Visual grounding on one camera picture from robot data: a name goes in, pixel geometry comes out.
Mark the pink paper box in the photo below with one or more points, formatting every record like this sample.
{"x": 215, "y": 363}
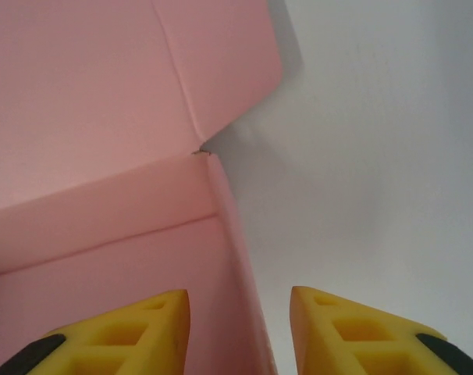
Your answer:
{"x": 104, "y": 117}

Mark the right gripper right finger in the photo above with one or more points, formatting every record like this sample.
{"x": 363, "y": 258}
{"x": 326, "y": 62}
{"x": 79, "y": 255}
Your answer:
{"x": 338, "y": 336}

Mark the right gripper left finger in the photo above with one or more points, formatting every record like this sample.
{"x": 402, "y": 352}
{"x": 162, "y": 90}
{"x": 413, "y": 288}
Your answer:
{"x": 143, "y": 336}

